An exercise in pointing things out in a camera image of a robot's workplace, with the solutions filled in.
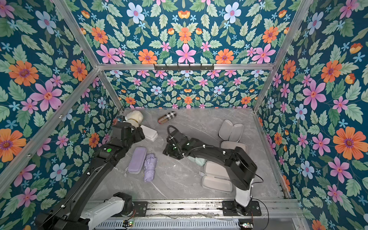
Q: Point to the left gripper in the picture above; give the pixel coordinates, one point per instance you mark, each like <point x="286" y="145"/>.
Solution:
<point x="139" y="133"/>

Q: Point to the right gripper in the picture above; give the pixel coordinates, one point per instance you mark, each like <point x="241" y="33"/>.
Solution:
<point x="171" y="141"/>

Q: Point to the lilac umbrella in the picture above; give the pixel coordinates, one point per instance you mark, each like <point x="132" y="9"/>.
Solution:
<point x="149" y="167"/>

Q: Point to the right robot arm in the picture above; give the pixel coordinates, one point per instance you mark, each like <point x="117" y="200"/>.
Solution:
<point x="240" y="168"/>

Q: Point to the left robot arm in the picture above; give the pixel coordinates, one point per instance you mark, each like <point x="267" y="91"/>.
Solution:
<point x="68" y="213"/>

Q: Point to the white closed umbrella case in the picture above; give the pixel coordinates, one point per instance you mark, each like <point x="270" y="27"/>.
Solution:
<point x="150" y="134"/>

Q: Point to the mint green folded umbrella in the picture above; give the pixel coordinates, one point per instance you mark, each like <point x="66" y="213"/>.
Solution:
<point x="198" y="161"/>

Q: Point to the plaid folded umbrella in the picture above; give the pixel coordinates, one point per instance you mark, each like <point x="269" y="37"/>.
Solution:
<point x="166" y="117"/>

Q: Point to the white plush dog toy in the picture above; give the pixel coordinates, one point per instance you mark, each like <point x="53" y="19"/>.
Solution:
<point x="135" y="118"/>

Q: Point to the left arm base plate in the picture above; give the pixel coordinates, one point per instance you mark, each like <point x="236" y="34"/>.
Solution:
<point x="135" y="209"/>

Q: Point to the black hook rail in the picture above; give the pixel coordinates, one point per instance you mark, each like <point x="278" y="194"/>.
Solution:
<point x="183" y="67"/>

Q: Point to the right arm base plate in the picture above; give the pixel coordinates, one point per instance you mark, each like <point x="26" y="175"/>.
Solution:
<point x="232" y="208"/>

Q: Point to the aluminium front rail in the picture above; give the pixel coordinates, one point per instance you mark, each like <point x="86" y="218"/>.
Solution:
<point x="271" y="207"/>

